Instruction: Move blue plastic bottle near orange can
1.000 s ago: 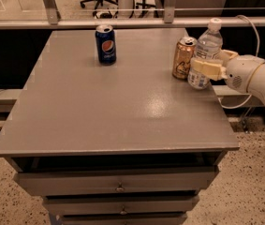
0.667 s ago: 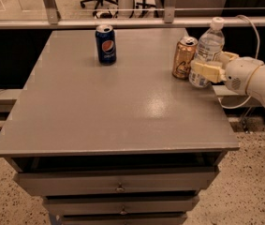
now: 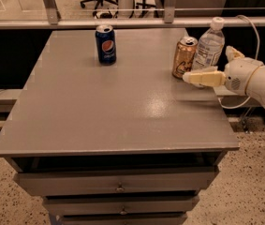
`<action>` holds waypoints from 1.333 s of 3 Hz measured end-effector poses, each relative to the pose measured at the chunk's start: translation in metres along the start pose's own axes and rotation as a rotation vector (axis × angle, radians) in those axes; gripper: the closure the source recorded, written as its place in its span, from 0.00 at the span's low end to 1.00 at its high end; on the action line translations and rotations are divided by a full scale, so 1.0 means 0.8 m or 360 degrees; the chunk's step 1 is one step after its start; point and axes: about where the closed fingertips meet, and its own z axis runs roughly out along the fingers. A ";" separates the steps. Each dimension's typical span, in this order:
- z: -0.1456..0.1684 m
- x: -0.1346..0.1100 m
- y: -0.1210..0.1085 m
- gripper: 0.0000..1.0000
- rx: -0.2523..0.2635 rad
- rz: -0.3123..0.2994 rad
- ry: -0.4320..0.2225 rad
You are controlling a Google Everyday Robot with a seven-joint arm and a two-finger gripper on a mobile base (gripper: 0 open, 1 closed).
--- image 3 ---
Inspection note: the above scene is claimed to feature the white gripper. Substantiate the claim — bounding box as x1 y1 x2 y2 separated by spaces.
183 46 263 96

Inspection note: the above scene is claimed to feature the clear plastic water bottle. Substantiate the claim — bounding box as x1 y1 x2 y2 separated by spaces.
192 17 225 70

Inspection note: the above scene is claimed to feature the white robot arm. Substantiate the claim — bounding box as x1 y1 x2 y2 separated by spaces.
183 46 265 109

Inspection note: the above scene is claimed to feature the orange soda can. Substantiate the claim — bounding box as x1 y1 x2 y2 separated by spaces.
172 36 198 79

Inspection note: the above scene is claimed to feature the blue Pepsi can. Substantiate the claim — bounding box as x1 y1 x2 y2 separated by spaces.
96 24 116 65

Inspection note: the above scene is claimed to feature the grey drawer cabinet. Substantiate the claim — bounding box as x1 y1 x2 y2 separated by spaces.
0 27 241 225

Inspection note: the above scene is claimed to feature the top grey drawer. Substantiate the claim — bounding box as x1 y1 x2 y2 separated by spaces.
14 166 219 196

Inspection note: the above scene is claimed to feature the grey drawer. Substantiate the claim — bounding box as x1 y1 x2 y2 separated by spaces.
14 166 219 196
60 213 187 225
44 194 199 216

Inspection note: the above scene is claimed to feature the middle grey drawer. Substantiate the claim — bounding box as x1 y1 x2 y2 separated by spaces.
44 194 199 216

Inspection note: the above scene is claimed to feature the bottom grey drawer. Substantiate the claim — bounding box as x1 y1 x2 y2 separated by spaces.
60 213 187 225

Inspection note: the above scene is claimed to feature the white cable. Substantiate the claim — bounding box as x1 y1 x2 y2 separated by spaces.
217 14 261 111

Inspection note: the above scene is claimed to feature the metal window frame rail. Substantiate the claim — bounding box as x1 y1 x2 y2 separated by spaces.
0 0 265 29

